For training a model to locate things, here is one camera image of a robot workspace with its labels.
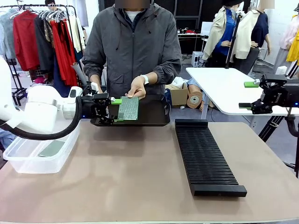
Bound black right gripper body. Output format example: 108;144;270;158
250;74;299;115

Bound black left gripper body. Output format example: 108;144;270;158
80;93;115;125

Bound green PCB board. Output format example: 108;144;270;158
117;96;140;122
38;140;66;158

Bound black plastic tray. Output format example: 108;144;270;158
90;94;171;127

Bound person's left forearm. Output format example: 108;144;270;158
144;59;182;85

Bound person's right forearm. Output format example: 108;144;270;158
82;56;107;81

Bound person's left hand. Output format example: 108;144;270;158
124;76;147;99

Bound person's right hand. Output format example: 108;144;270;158
89;74;103;94

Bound white table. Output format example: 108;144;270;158
185;67;299;116

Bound cardboard tube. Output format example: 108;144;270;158
71;62;89;86

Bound black pole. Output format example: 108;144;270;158
225;11;242;70

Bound mannequin in cream jacket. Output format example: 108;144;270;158
235;0;272;75

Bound mannequin in yellow garment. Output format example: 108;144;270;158
268;7;299;77

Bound lying mannequin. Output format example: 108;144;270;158
186;78;207;112

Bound person in grey jacket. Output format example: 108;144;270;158
82;0;182;98

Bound red dress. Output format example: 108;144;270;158
50;20;79;87

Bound white crate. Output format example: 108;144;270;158
191;51;205;67

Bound mannequin in beige coat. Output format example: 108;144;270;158
202;0;242;69

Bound cardboard box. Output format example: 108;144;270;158
166;83;189;108

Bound black slotted PCB rack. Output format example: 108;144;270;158
174;119;248;197

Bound cream garment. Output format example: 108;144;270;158
67;16;86;53

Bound black garment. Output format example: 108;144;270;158
34;16;56;73

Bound black metal stand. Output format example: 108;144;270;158
5;58;28;106

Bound clear plastic box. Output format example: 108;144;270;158
2;120;81;175

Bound red shirt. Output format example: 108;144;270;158
13;10;40;72

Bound black clothes rack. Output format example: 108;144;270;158
0;3;82;70

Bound light grey garment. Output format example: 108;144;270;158
0;9;17;60

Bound black camera tripod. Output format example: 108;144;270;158
257;114;299;178

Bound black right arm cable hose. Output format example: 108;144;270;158
285;114;299;139

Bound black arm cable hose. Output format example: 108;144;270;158
285;114;299;139
0;97;83;141

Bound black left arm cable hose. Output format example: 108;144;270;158
0;97;83;141

